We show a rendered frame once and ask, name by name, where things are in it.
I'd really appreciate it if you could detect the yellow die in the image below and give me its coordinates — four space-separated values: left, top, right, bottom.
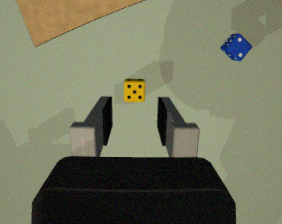
124 79 145 102

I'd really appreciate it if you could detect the tan mat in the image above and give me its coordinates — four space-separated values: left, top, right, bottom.
16 0 145 47

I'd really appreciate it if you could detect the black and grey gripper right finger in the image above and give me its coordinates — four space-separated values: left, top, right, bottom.
157 97 200 157

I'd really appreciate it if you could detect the blue die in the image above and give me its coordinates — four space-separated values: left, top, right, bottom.
220 34 252 61

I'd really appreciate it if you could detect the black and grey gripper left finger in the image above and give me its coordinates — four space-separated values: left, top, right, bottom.
69 96 112 157

